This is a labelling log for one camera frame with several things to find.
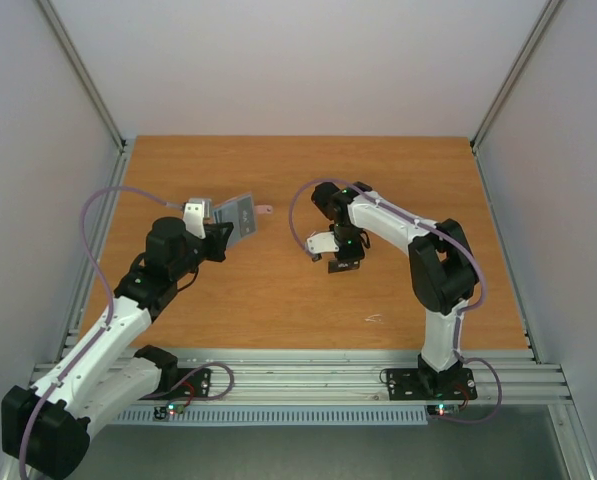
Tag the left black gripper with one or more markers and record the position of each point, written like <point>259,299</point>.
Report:
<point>217,233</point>

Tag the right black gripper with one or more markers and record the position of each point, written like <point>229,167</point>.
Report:
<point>348,252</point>

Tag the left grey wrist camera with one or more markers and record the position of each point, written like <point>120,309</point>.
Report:
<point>197,215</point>

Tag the grey slotted cable duct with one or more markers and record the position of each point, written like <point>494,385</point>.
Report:
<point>275,415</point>

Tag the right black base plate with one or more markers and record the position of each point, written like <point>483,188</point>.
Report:
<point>409,384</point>

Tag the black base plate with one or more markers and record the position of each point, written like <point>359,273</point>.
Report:
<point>409,384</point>
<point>188,382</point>

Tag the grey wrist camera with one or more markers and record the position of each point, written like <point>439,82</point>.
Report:
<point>318,244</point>
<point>197,215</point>

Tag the controller board with leds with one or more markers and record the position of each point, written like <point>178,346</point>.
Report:
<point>445,409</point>
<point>170,411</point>

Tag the right controller board with LEDs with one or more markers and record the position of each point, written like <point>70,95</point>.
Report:
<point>445,409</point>

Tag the aluminium rail base frame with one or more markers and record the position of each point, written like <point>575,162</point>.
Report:
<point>311,376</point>

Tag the left controller board with LEDs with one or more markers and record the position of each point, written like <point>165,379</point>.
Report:
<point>170,411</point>

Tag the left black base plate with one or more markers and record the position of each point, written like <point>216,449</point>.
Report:
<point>188,382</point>

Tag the black VIP credit card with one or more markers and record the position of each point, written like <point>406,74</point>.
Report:
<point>344,266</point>

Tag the right aluminium corner post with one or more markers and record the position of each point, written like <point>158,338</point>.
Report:
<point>537,32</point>

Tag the pink leather card holder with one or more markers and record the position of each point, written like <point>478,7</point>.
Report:
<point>240,220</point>

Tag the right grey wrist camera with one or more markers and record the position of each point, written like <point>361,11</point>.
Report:
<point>318,244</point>

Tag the aluminium corner post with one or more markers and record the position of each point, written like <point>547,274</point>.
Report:
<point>67,45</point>
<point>537,32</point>

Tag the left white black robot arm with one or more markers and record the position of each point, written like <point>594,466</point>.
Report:
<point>49,426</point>

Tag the left aluminium corner post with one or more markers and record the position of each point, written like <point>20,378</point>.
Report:
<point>67,45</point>

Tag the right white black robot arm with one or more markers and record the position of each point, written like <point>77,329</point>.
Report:
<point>443,277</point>

